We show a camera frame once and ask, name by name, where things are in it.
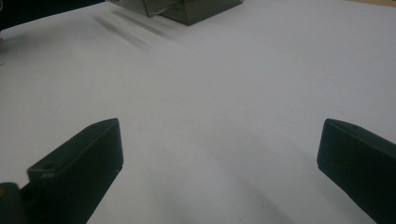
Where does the smoky transparent drawer organizer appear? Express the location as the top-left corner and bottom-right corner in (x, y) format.
(106, 0), (245, 26)

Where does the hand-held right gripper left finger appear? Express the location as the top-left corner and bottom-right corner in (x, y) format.
(20, 118), (124, 224)

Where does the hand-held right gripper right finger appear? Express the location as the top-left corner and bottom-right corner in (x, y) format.
(316, 118), (396, 224)

